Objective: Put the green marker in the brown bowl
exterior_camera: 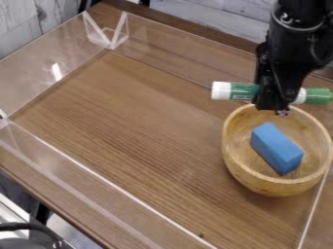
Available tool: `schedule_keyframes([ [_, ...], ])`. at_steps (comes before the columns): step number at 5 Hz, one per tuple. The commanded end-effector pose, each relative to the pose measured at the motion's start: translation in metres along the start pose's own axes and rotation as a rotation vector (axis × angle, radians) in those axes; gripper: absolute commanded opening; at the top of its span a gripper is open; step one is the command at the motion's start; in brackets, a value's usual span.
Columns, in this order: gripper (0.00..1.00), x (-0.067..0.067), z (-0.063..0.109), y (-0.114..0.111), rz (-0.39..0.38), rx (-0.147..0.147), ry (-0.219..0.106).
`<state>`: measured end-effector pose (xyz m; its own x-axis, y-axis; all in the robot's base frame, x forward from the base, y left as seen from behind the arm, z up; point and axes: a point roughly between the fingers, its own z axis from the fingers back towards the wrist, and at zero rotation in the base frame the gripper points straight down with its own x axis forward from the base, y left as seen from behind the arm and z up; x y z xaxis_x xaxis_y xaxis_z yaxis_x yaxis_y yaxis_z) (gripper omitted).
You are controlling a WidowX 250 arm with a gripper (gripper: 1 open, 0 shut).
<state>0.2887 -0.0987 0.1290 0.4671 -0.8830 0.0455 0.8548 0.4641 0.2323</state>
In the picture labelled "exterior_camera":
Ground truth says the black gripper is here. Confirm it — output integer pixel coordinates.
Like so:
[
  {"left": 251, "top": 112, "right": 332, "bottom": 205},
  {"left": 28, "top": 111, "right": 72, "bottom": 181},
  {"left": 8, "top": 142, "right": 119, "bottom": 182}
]
[{"left": 253, "top": 0, "right": 333, "bottom": 117}]

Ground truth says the green white marker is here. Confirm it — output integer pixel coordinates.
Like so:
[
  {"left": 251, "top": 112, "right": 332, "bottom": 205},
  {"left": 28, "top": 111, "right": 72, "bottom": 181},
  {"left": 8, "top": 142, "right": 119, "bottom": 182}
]
[{"left": 211, "top": 82, "right": 333, "bottom": 105}]

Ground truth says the brown wooden bowl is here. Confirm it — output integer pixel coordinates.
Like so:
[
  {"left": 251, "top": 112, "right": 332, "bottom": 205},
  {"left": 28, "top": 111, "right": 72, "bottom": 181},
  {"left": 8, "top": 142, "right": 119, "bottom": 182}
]
[{"left": 221, "top": 104, "right": 333, "bottom": 196}]

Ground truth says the blue foam block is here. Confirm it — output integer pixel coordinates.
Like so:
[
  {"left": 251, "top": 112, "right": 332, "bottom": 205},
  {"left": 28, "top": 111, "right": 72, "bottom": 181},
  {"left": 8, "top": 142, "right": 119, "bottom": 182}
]
[{"left": 250, "top": 123, "right": 305, "bottom": 175}]

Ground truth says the clear acrylic corner brace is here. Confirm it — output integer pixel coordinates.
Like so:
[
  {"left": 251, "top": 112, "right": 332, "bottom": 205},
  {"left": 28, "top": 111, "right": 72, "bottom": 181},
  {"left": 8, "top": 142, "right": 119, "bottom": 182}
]
[{"left": 82, "top": 12, "right": 128, "bottom": 51}]

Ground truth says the clear acrylic tray wall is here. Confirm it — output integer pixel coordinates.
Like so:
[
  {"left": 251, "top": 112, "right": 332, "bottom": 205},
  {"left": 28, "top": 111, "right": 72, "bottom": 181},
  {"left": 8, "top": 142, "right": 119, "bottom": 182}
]
[{"left": 0, "top": 4, "right": 333, "bottom": 249}]

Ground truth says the black metal table bracket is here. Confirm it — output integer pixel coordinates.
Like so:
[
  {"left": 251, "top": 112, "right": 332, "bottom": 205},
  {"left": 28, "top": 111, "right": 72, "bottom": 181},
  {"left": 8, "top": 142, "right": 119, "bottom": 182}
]
[{"left": 29, "top": 202, "right": 76, "bottom": 249}]

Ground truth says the black cable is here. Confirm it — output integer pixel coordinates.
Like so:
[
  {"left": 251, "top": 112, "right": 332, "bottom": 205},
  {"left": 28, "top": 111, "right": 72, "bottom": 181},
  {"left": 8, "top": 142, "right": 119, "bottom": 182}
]
[{"left": 0, "top": 222, "right": 64, "bottom": 249}]

